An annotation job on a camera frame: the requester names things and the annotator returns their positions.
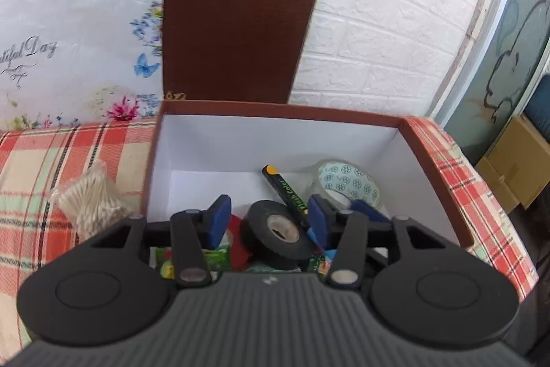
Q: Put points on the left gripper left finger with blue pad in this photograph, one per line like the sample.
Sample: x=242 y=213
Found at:
x=195 y=230

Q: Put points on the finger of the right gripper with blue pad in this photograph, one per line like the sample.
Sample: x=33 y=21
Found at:
x=373 y=214

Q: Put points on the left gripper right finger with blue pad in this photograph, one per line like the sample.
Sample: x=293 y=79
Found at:
x=344 y=231

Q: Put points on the black tape roll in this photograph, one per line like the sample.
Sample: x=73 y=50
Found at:
x=271 y=236

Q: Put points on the black marker orange cap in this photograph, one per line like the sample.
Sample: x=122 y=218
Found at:
x=297 y=207

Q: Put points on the green plant card box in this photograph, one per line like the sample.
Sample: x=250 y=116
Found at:
x=229 y=259

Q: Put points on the brown cardboard storage box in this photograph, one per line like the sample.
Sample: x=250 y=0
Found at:
x=208 y=149

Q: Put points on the cotton swab bundle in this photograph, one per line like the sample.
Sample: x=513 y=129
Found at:
x=91 y=202

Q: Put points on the lower cardboard box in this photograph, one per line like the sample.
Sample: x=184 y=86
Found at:
x=497 y=185

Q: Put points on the upper cardboard box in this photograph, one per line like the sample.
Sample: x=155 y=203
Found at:
x=521 y=157

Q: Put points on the red plaid bed sheet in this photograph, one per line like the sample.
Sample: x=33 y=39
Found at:
x=34 y=232

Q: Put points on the dark brown wooden headboard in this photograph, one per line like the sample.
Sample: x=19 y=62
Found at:
x=244 y=50

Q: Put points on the blue chair back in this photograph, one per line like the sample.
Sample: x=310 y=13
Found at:
x=538 y=107

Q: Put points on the glass door with drawing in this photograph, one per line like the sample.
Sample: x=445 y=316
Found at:
x=512 y=56

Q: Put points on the floral plastic pillow bag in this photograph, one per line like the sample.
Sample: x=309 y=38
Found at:
x=71 y=62

